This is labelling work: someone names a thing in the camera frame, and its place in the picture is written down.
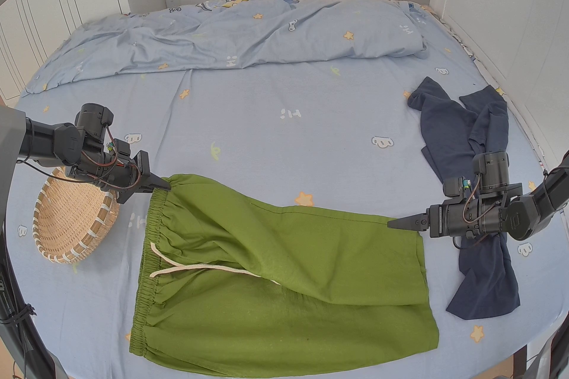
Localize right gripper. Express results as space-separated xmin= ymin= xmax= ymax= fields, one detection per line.
xmin=428 ymin=197 xmax=480 ymax=239

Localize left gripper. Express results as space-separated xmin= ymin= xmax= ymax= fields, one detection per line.
xmin=100 ymin=151 xmax=150 ymax=205

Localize green shorts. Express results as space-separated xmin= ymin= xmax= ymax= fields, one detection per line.
xmin=129 ymin=174 xmax=441 ymax=379

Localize round woven basket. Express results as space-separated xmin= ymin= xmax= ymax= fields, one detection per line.
xmin=33 ymin=166 xmax=121 ymax=266

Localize dark blue garment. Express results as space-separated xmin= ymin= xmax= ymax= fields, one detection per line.
xmin=407 ymin=76 xmax=521 ymax=321

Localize bed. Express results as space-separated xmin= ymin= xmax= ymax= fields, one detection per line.
xmin=0 ymin=0 xmax=569 ymax=379

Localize pale blue quilt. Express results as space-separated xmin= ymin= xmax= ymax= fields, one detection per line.
xmin=24 ymin=0 xmax=429 ymax=96

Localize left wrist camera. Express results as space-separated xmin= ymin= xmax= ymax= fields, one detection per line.
xmin=112 ymin=137 xmax=132 ymax=161

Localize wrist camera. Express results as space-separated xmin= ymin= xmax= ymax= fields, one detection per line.
xmin=443 ymin=176 xmax=468 ymax=199
xmin=112 ymin=137 xmax=132 ymax=161

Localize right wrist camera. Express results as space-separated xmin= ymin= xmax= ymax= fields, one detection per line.
xmin=443 ymin=176 xmax=468 ymax=199

